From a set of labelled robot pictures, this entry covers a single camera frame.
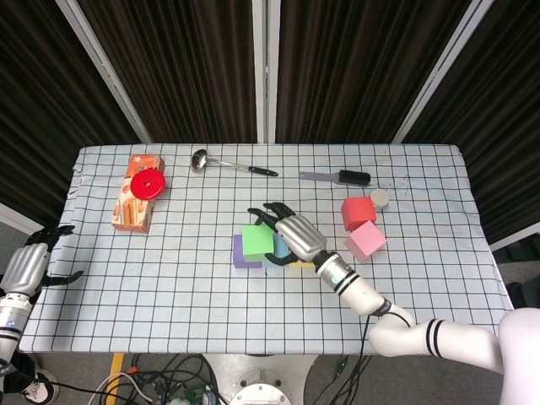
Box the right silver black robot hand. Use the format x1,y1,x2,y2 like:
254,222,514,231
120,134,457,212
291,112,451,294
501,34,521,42
247,202,329,267

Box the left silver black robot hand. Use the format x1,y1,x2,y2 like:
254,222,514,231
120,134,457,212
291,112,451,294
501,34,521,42
1,225,84,296

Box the light blue foam cube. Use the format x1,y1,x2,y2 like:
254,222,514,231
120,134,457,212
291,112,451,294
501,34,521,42
261,231,296,270

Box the green foam cube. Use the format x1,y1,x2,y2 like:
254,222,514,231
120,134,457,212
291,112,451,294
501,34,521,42
240,224,276,259

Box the red foam cube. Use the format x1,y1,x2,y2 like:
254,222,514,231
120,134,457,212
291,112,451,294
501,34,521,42
340,196,378,232

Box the pink foam cube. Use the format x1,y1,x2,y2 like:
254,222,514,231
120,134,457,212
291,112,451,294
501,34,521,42
343,219,388,262

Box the purple foam cube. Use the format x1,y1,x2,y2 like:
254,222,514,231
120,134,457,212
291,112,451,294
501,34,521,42
233,235,262,270

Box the grey brush black bristles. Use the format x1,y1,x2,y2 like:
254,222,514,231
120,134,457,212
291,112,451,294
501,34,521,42
298,169,372,188

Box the small white jar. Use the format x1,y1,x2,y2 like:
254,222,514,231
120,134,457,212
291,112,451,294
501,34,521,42
370,188,392,211

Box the white black grid tablecloth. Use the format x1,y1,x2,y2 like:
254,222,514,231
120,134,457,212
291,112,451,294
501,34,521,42
19,143,528,356

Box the orange snack box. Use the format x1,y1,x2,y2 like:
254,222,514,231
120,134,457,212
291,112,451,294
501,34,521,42
110,154,166,234

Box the white black sneaker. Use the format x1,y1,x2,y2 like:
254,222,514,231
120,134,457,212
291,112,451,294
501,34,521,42
20,369,60,402

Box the red round plastic lid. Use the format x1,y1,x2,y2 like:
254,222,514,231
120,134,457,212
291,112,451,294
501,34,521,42
130,170,167,200

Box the dark pleated curtain panel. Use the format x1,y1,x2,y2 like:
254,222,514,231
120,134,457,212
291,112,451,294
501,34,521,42
0,0,143,229
402,0,540,246
276,0,472,144
78,0,258,143

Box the power strip with plugs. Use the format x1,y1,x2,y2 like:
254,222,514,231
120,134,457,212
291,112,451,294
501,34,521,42
159,384,221,405

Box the white partition base rail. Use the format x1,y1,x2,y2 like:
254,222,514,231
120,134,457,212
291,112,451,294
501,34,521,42
490,222,540,253
0,202,56,246

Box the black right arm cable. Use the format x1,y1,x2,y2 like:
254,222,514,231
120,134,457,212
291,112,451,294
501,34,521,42
332,300,413,405

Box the steel ladle black handle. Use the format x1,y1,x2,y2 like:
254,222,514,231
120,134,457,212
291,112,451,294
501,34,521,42
190,148,279,178

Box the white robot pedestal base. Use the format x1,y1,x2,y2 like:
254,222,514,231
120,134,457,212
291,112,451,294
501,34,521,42
202,353,318,405

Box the black cable green connector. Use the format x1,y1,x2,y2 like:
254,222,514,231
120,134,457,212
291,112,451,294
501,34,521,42
332,354,373,405

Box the black floor cable bundle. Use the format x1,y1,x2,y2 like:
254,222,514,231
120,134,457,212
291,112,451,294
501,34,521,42
90,353,224,405

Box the white upright frame post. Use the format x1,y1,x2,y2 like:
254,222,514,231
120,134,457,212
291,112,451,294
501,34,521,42
251,0,282,143

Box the white slanted frame post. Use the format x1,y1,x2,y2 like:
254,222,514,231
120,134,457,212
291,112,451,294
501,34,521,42
57,0,153,143
391,0,494,144

